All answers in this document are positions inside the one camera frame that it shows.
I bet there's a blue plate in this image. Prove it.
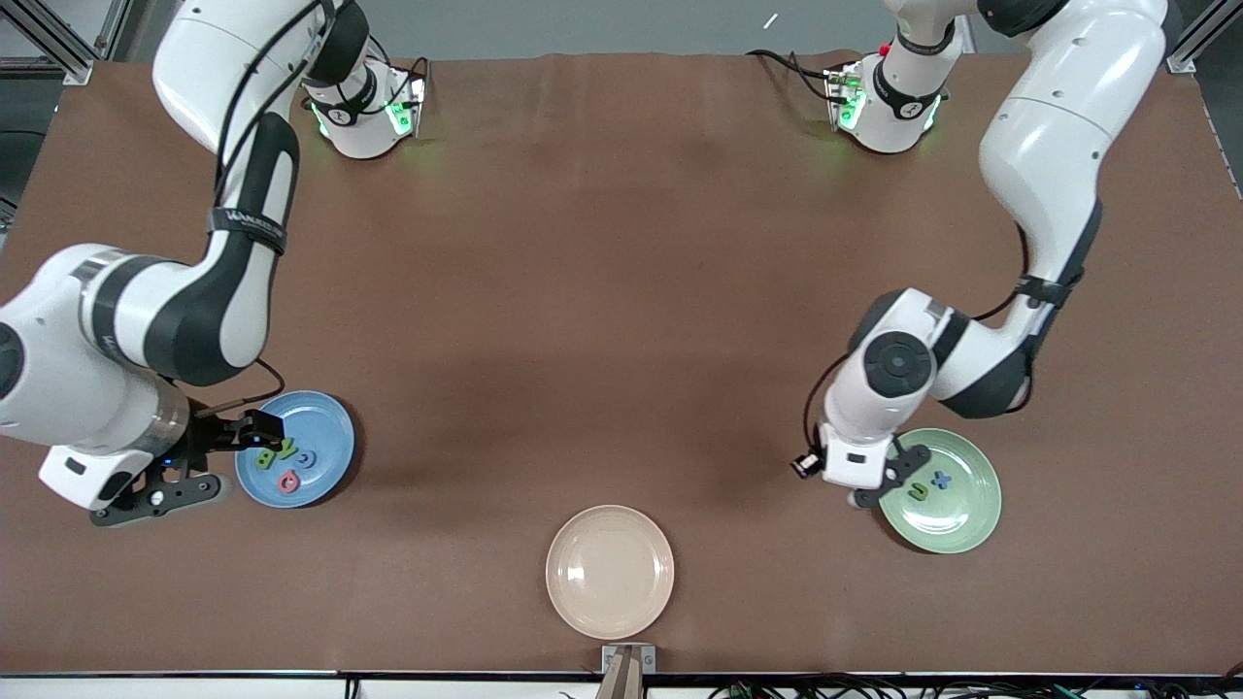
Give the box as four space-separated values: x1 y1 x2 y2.
234 390 356 510

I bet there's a green plate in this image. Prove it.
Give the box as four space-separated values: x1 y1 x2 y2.
877 428 1003 555

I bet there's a beige plate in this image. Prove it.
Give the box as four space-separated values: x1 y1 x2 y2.
545 505 676 641

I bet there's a brown table cover sheet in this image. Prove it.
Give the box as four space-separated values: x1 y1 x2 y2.
0 50 1243 676

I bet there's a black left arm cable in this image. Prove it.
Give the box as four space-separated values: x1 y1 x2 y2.
802 218 1030 455

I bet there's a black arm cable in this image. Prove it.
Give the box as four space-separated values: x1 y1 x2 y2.
802 218 1030 455
189 0 336 416

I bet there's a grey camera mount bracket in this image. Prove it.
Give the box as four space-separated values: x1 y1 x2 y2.
598 644 657 699

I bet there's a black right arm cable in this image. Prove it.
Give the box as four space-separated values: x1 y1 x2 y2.
189 0 336 416

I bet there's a black right base cable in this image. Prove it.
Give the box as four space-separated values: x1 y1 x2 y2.
364 34 433 117

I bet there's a black base cable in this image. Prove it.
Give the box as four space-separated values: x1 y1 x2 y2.
364 34 433 117
746 49 838 103

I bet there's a black left base cable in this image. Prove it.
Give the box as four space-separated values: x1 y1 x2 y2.
746 49 838 103

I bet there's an aluminium frame post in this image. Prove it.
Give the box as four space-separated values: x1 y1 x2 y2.
1162 0 1243 77
0 0 133 86

